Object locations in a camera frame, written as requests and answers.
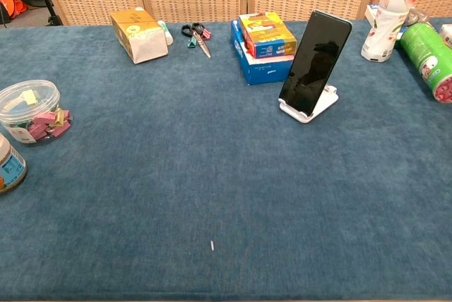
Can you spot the pink binder clip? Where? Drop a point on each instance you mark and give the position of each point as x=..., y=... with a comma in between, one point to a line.
x=206, y=35

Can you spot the green chips can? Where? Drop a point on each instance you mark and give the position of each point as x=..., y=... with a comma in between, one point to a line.
x=427, y=55

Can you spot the teal binder clip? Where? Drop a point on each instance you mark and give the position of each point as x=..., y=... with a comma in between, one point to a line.
x=192, y=43

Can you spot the clear jar of binder clips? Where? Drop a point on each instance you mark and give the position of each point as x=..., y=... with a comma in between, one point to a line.
x=35, y=104

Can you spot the black smartphone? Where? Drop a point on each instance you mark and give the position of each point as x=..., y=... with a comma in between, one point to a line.
x=314, y=65

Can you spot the blue felt table mat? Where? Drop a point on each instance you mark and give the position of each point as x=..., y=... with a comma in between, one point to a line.
x=176, y=157

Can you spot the white drink bottle yellow cap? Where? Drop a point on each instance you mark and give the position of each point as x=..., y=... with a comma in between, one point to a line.
x=383, y=30

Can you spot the white phone stand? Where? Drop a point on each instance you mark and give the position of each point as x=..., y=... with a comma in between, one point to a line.
x=323, y=102

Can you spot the yellow orange snack box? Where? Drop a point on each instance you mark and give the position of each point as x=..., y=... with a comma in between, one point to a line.
x=268, y=34

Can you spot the blue cardboard box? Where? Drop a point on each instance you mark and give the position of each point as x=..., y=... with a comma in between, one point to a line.
x=261, y=72

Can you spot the white lidded jar blue label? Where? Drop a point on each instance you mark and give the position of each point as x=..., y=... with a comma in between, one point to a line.
x=10, y=168

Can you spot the white green glue stick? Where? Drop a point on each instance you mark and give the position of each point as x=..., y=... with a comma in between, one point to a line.
x=169, y=37

